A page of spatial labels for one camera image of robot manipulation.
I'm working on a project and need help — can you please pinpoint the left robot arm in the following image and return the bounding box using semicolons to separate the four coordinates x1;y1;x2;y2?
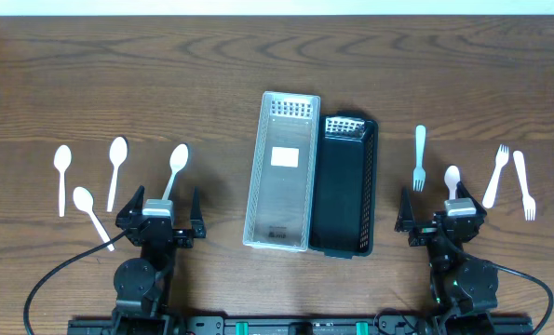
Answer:
114;186;207;333

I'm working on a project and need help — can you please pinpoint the left black cable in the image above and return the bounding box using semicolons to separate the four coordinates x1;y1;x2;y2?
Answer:
22;230;131;335

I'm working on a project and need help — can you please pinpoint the white plastic fork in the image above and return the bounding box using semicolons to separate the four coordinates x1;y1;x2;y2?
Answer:
481;144;509;208
513;151;536;221
412;125;426;192

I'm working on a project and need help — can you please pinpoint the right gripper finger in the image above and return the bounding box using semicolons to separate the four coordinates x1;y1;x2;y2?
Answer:
456;181;487;215
395;187;416;232

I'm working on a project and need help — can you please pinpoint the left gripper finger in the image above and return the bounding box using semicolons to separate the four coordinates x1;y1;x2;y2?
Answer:
115;185;145;228
189;188;207;239

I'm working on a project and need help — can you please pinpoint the clear plastic basket tray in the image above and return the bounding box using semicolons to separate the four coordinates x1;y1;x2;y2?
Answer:
242;91;321;252

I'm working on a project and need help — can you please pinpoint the right black cable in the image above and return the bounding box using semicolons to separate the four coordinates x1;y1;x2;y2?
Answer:
443;222;554;335

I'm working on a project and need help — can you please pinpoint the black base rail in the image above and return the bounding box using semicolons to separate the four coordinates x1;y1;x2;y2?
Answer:
67;314;534;335

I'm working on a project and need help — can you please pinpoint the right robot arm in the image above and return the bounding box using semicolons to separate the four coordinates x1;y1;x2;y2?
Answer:
395;182;498;333

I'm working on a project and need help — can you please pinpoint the black plastic basket tray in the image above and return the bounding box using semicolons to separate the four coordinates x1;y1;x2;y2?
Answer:
309;112;378;259

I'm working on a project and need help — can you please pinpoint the black cable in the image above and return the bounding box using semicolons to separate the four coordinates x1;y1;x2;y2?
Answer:
443;222;554;335
22;230;131;335

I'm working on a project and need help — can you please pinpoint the white plastic spoon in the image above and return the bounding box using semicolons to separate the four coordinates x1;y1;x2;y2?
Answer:
54;144;72;217
73;186;111;243
162;143;189;200
444;165;461;200
106;137;128;212

